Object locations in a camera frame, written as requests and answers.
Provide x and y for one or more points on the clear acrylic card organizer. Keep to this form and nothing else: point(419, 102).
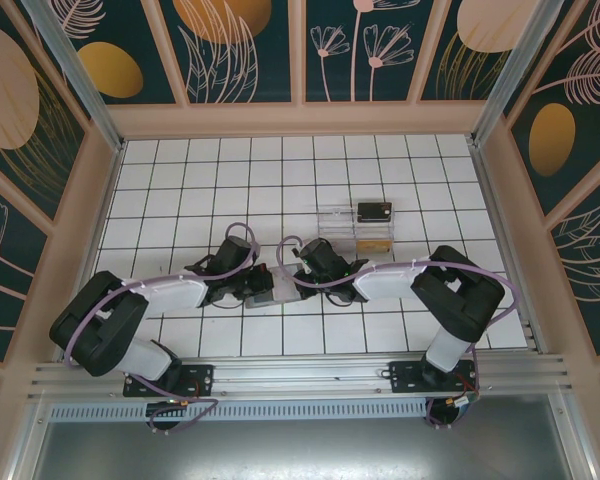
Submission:
point(337, 225)

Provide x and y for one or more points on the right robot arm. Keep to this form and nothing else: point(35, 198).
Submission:
point(460, 295)

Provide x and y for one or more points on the right aluminium corner post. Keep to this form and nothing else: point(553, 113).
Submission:
point(518, 75)

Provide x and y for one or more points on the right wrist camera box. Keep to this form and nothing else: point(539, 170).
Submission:
point(297, 251)

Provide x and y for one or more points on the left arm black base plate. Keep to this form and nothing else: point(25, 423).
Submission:
point(202, 375)

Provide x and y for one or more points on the left aluminium corner post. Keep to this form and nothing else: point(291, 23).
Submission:
point(86, 85)

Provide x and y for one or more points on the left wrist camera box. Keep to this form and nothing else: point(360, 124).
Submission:
point(253, 247)

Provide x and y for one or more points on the grey card holder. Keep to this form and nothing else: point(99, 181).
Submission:
point(260, 301)

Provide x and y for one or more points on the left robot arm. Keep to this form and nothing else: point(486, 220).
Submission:
point(100, 325)

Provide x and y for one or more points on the grey metal sheet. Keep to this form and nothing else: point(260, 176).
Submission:
point(300, 450)

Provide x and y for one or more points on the black card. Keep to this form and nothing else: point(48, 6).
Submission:
point(375, 212)

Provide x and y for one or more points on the aluminium side rail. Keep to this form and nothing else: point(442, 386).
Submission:
point(105, 200)
point(492, 200)

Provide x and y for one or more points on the tan wooden block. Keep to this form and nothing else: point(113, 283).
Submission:
point(375, 247)

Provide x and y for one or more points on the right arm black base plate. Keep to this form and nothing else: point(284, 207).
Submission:
point(405, 380)

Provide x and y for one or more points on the aluminium front rail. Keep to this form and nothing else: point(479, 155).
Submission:
point(300, 380)

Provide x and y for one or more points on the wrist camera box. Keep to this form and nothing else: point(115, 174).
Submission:
point(297, 251)
point(253, 247)

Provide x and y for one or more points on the aluminium corner post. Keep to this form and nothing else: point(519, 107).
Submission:
point(86, 85)
point(518, 75)

